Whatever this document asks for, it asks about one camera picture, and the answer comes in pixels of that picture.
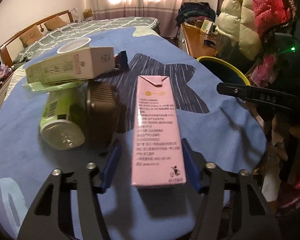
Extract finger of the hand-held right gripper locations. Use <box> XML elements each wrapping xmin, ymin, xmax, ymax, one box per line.
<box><xmin>216</xmin><ymin>82</ymin><xmax>300</xmax><ymax>113</ymax></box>

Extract olive green carton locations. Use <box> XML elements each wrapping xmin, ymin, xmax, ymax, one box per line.
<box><xmin>26</xmin><ymin>47</ymin><xmax>115</xmax><ymax>85</ymax></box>

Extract green checked duvet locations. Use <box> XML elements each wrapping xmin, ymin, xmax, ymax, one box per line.
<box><xmin>14</xmin><ymin>17</ymin><xmax>159</xmax><ymax>63</ymax></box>

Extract blue printed tablecloth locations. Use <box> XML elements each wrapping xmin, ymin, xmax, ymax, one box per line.
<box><xmin>0</xmin><ymin>26</ymin><xmax>268</xmax><ymax>240</ymax></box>

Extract pink sheer curtain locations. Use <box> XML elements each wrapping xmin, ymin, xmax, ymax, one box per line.
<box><xmin>86</xmin><ymin>0</ymin><xmax>219</xmax><ymax>38</ymax></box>

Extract wooden desk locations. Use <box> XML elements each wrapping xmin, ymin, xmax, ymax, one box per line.
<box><xmin>181</xmin><ymin>21</ymin><xmax>223</xmax><ymax>58</ymax></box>

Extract brown pillow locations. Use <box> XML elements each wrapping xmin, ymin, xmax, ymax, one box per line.
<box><xmin>44</xmin><ymin>16</ymin><xmax>67</xmax><ymax>30</ymax></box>
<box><xmin>19</xmin><ymin>26</ymin><xmax>43</xmax><ymax>44</ymax></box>

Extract yellow rimmed trash bin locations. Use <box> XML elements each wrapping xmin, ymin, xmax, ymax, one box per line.
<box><xmin>197</xmin><ymin>56</ymin><xmax>250</xmax><ymax>90</ymax></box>

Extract green plastic bottle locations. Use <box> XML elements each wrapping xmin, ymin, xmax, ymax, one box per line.
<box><xmin>39</xmin><ymin>87</ymin><xmax>88</xmax><ymax>150</ymax></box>

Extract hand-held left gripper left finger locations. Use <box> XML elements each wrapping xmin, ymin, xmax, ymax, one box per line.
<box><xmin>16</xmin><ymin>145</ymin><xmax>123</xmax><ymax>240</ymax></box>

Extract red puffer jacket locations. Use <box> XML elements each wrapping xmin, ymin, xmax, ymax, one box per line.
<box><xmin>250</xmin><ymin>0</ymin><xmax>292</xmax><ymax>38</ymax></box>

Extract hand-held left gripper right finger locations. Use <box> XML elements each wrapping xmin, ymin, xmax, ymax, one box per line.
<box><xmin>181</xmin><ymin>138</ymin><xmax>282</xmax><ymax>240</ymax></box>

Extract pile of dark clothes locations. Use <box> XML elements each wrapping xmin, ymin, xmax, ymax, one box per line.
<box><xmin>176</xmin><ymin>2</ymin><xmax>217</xmax><ymax>24</ymax></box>

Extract wooden bed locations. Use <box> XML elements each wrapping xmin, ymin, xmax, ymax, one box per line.
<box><xmin>0</xmin><ymin>10</ymin><xmax>160</xmax><ymax>63</ymax></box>

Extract brown ribbed box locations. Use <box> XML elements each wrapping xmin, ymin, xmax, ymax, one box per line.
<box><xmin>86</xmin><ymin>83</ymin><xmax>128</xmax><ymax>150</ymax></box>

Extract stack of books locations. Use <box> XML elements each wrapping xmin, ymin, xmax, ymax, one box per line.
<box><xmin>200</xmin><ymin>19</ymin><xmax>213</xmax><ymax>34</ymax></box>

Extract pink carton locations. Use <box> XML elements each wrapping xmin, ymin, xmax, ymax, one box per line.
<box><xmin>131</xmin><ymin>75</ymin><xmax>187</xmax><ymax>188</ymax></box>

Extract cream puffer jacket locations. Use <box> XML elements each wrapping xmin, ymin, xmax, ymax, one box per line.
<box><xmin>216</xmin><ymin>0</ymin><xmax>260</xmax><ymax>60</ymax></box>

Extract green wipes packet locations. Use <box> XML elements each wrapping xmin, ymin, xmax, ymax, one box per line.
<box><xmin>22</xmin><ymin>79</ymin><xmax>87</xmax><ymax>93</ymax></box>

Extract mixed hanging clothes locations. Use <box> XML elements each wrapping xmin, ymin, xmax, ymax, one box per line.
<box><xmin>250</xmin><ymin>37</ymin><xmax>300</xmax><ymax>210</ymax></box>

